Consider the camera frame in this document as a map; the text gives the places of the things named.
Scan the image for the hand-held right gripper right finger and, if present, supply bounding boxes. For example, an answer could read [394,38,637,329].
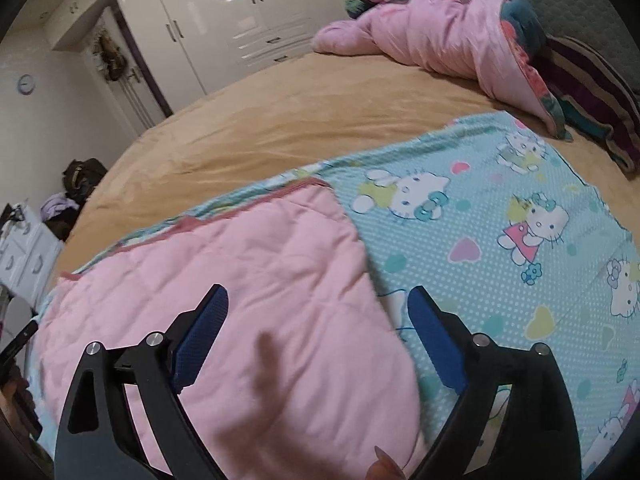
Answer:
[407,285,583,480]

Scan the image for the hanging door ornaments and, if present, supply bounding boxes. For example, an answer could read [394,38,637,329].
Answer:
[96,29,132,82]

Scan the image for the purple clothes pile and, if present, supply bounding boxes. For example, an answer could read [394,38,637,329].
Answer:
[40,194,81,222]

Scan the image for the pink quilted jacket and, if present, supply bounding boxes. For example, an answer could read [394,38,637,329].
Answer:
[32,177,432,480]

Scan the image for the white drawer cabinet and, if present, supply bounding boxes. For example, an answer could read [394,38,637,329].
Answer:
[0,204,64,307]

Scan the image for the blue cartoon printed blanket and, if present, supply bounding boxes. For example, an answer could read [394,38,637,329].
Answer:
[30,110,640,480]

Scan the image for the pink duvet with floral lining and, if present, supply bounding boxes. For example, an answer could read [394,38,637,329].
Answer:
[312,0,569,142]

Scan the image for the person's right hand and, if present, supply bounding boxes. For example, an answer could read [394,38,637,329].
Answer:
[367,446,407,480]

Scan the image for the tan bed sheet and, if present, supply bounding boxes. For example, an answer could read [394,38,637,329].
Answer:
[54,49,640,286]

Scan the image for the white wardrobe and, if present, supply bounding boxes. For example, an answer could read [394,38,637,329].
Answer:
[47,0,382,128]

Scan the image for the striped pillow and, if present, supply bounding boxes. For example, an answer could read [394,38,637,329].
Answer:
[542,35,640,177]

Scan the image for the white room door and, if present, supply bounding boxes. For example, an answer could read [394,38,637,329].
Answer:
[90,5,169,137]

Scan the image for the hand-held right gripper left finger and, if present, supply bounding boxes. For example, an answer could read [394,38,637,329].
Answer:
[52,284,231,480]

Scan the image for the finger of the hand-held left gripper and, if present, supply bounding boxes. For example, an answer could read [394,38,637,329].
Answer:
[0,319,40,367]

